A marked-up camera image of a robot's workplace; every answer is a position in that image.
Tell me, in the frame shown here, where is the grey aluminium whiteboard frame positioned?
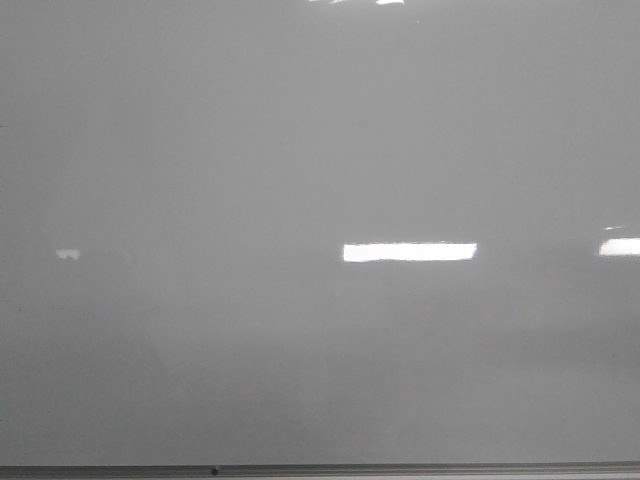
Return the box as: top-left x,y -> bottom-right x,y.
1,461 -> 639,479

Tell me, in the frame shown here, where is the white whiteboard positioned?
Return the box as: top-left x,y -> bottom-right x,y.
1,1 -> 639,466

